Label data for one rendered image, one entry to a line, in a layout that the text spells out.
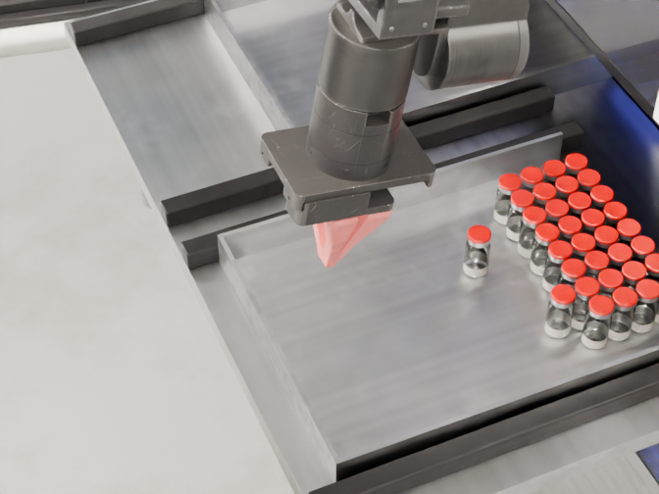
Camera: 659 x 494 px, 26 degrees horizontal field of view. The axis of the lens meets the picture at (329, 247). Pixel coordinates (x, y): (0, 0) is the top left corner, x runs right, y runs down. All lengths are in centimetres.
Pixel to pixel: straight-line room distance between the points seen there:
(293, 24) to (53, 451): 97
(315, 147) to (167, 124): 50
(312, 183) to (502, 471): 33
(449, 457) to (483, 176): 32
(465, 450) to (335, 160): 30
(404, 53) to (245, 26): 66
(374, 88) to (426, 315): 39
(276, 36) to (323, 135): 60
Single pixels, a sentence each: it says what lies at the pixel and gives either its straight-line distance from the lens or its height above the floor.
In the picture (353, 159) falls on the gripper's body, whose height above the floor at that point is 119.
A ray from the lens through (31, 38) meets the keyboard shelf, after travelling 166.
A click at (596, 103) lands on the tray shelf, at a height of 88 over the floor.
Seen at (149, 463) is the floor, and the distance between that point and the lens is 222.
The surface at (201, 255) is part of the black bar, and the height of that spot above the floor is 89.
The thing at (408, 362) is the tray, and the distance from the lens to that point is 119.
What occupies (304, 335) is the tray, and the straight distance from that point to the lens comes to 120.
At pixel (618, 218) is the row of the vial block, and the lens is 126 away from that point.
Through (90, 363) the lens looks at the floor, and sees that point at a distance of 235.
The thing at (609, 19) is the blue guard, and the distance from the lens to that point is 129.
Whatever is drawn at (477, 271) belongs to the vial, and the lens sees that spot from 124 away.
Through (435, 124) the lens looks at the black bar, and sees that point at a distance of 136.
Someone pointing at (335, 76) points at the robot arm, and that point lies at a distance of 87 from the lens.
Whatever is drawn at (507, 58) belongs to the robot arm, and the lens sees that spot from 90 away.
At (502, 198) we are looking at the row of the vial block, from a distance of 128.
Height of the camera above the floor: 180
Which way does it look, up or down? 47 degrees down
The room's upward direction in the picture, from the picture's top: straight up
